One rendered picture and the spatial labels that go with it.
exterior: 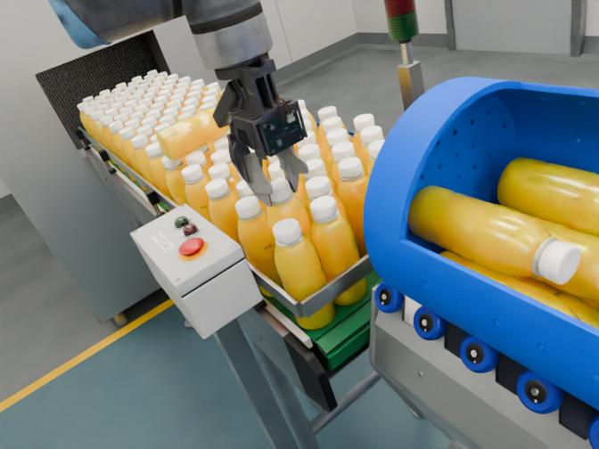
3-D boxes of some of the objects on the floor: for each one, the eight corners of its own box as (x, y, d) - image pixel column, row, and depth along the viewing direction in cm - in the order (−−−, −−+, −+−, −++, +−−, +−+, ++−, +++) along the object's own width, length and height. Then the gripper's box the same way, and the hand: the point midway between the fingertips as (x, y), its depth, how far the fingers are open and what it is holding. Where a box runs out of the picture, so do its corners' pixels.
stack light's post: (455, 385, 161) (408, 67, 104) (447, 379, 164) (395, 66, 107) (463, 378, 163) (421, 61, 105) (454, 371, 166) (408, 60, 108)
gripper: (218, 80, 54) (274, 232, 65) (299, 44, 58) (337, 192, 69) (190, 75, 60) (244, 213, 72) (264, 43, 65) (304, 178, 76)
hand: (277, 190), depth 72 cm, fingers closed on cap, 4 cm apart
